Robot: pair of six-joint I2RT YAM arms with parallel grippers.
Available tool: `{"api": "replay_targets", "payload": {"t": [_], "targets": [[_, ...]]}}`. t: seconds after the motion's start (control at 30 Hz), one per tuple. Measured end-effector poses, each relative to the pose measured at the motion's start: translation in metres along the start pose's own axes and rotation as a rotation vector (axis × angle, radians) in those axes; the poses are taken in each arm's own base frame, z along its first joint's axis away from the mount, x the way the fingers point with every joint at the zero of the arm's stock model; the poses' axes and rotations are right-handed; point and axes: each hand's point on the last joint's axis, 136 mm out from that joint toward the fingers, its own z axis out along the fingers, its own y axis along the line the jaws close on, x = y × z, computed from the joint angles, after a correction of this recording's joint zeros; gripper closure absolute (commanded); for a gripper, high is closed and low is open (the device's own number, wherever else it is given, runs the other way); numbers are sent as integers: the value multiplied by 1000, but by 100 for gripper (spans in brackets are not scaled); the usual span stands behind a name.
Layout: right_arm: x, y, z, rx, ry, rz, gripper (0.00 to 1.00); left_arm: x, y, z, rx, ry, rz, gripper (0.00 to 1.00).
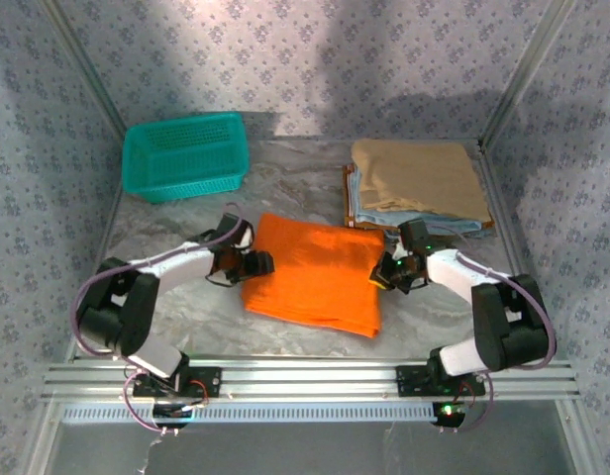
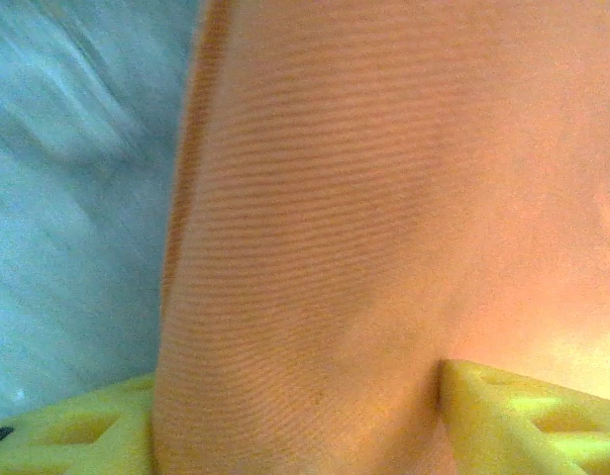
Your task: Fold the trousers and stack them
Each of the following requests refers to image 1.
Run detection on orange trousers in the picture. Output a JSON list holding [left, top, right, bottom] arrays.
[[241, 212, 388, 340]]

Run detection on light blue folded trousers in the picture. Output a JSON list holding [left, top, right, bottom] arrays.
[[347, 165, 487, 234]]

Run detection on brown folded trousers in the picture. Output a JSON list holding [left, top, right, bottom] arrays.
[[342, 164, 497, 243]]

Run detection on stack of folded towels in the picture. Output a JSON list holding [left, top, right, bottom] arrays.
[[351, 138, 492, 224]]

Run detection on teal plastic basket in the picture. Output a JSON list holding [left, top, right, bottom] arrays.
[[121, 111, 251, 205]]

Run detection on black controller board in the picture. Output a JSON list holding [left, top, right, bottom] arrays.
[[151, 401, 195, 429], [431, 400, 472, 429]]

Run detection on floral patterned fabric backdrop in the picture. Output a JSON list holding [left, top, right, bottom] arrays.
[[0, 0, 610, 475]]

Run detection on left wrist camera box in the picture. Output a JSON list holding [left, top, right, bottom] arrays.
[[245, 249, 276, 278]]

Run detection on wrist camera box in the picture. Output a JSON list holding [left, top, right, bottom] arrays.
[[397, 219, 431, 248], [245, 249, 276, 278]]

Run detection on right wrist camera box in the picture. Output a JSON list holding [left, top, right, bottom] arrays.
[[397, 219, 431, 248]]

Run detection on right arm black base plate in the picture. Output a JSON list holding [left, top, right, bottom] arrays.
[[394, 364, 487, 397]]

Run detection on aluminium mounting rail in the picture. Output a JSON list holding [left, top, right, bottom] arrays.
[[40, 358, 581, 402]]

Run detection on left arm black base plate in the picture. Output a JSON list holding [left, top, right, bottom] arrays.
[[131, 366, 223, 400]]

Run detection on white slotted cable duct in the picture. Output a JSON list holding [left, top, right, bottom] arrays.
[[59, 401, 440, 425]]

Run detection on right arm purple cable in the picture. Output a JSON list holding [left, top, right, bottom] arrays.
[[431, 222, 559, 436]]

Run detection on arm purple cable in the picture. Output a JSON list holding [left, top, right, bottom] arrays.
[[72, 201, 247, 436], [431, 222, 559, 436]]

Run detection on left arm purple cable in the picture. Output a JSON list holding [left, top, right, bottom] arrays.
[[72, 201, 247, 436]]

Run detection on aluminium corner post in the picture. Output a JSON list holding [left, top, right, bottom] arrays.
[[40, 0, 128, 133], [482, 0, 569, 144]]

